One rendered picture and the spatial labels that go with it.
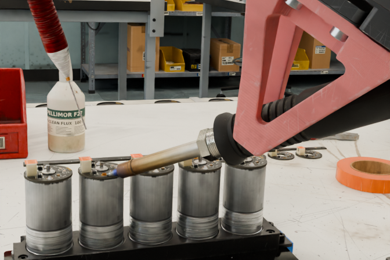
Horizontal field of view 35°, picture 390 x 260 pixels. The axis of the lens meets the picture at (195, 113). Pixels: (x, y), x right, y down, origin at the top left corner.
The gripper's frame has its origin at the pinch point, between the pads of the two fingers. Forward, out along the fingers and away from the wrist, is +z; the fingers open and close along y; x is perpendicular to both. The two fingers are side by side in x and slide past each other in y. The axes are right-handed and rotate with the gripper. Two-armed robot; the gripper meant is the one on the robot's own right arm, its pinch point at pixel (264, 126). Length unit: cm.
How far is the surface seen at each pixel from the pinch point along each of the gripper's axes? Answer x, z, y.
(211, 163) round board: -2.1, 5.7, -4.6
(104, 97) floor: -158, 186, -309
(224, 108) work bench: -12.8, 18.9, -41.4
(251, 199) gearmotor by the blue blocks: 0.7, 6.5, -5.8
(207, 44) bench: -103, 101, -280
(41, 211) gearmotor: -6.6, 10.4, 2.4
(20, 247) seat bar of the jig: -6.8, 13.2, 2.3
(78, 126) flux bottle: -17.2, 18.7, -17.7
